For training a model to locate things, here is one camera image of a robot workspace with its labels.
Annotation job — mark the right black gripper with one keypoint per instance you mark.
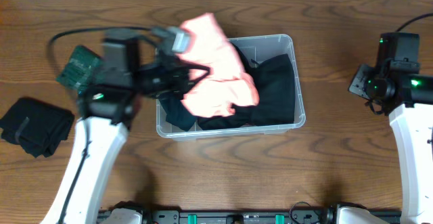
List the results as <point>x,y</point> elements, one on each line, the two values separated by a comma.
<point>359,86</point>

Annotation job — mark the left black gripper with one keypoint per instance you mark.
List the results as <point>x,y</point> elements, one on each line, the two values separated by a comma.
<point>178,76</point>

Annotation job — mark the dark navy cloth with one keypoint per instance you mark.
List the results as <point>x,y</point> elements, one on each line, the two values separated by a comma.
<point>176,112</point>

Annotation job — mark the pink shirt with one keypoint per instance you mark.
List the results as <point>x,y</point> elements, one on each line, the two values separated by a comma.
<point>228,83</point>

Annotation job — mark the black garment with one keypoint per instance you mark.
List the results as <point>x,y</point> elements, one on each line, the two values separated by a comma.
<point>275,82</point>

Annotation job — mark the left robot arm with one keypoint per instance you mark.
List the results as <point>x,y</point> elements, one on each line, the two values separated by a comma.
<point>133,66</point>

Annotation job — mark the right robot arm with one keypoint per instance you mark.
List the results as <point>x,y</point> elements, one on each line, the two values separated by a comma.
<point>405,97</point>

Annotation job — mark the dark green folded shirt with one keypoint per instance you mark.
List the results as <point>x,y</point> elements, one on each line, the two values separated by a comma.
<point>77,73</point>

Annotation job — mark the clear plastic storage bin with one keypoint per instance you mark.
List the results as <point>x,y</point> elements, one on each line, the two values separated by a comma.
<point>259,49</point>

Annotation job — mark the black folded cloth left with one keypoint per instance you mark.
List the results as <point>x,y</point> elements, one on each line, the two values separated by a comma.
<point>36,126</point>

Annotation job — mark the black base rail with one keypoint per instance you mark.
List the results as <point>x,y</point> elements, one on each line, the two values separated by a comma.
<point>300,212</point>

